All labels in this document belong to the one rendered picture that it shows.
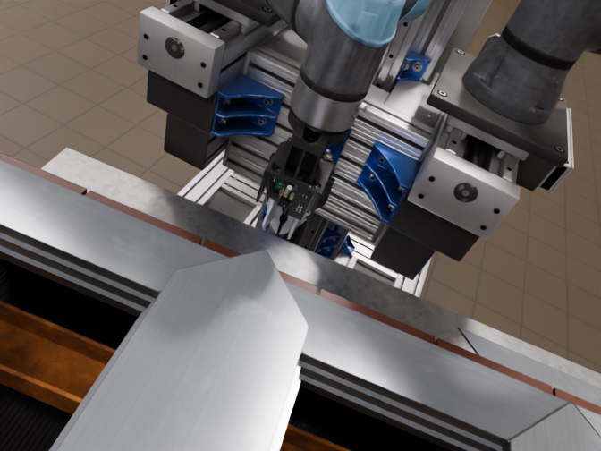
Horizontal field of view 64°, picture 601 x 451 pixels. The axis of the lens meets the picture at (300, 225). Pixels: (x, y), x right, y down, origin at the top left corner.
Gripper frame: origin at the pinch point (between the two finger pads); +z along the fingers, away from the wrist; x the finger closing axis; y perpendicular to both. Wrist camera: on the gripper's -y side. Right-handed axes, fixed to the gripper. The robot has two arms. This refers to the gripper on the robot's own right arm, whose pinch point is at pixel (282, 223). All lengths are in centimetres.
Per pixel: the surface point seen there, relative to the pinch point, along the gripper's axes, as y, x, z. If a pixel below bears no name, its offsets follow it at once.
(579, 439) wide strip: 14.0, 44.4, 0.5
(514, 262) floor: -124, 97, 87
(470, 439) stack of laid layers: 18.8, 31.1, 2.4
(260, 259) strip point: 7.5, -0.5, 0.5
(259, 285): 11.5, 0.8, 0.5
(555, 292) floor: -116, 116, 87
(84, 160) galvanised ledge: -13.9, -40.7, 18.9
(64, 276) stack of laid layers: 19.2, -21.2, 3.8
